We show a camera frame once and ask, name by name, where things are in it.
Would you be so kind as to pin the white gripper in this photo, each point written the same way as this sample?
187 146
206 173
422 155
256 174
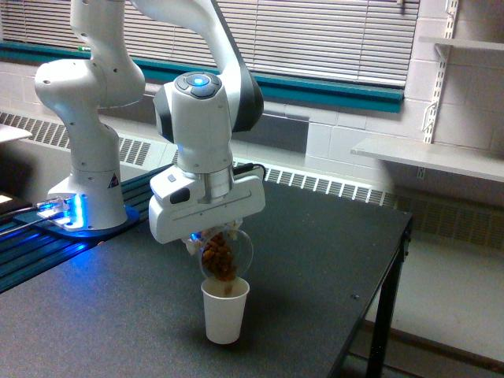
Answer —
183 206

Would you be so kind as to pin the brown nuts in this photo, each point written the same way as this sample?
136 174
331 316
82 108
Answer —
218 260

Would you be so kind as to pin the clear plastic cup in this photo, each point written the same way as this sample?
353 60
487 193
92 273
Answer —
241 245

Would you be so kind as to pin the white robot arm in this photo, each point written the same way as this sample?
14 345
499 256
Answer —
197 111

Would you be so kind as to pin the white paper cup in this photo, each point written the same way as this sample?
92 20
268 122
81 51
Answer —
224 306

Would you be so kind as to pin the teal window sill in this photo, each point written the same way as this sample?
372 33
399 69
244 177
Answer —
321 92

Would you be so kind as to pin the black table leg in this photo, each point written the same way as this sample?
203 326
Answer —
385 309

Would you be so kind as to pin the white board at left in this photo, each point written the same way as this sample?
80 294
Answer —
9 133

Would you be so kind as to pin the white baseboard radiator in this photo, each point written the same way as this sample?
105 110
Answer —
471 224

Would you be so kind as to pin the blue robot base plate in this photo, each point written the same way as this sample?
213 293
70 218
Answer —
53 228

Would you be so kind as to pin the black slotted aluminium rail base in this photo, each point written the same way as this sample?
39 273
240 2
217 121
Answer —
28 250

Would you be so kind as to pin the lower white wall shelf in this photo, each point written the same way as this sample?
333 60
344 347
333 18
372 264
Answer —
451 159

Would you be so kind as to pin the white wall shelf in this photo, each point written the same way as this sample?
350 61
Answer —
451 159
462 43

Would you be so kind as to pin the upper white wall shelf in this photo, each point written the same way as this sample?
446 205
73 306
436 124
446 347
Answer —
462 43

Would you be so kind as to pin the white shelf rail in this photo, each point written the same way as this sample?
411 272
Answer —
443 53

